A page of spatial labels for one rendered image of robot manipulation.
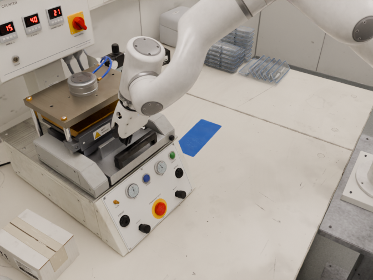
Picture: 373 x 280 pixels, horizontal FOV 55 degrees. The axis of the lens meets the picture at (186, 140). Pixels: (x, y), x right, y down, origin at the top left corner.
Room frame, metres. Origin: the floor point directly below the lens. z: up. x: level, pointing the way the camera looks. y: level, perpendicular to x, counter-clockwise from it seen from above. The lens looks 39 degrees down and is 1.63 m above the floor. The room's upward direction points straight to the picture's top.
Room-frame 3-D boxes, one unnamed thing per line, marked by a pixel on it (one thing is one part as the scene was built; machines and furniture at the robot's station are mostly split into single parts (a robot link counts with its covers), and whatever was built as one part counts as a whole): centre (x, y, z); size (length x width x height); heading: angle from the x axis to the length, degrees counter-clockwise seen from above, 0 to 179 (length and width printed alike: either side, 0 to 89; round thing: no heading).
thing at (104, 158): (0.84, 0.25, 0.97); 0.30 x 0.22 x 0.08; 52
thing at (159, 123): (0.94, 0.14, 0.96); 0.26 x 0.05 x 0.07; 52
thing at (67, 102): (0.91, 0.30, 1.08); 0.31 x 0.24 x 0.13; 142
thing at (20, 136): (0.90, 0.32, 0.93); 0.46 x 0.35 x 0.01; 52
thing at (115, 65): (1.13, 0.25, 1.05); 0.15 x 0.05 x 0.15; 142
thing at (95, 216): (0.89, 0.27, 0.84); 0.53 x 0.37 x 0.17; 52
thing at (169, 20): (1.91, 0.00, 0.88); 0.25 x 0.20 x 0.17; 51
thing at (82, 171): (0.72, 0.32, 0.96); 0.25 x 0.05 x 0.07; 52
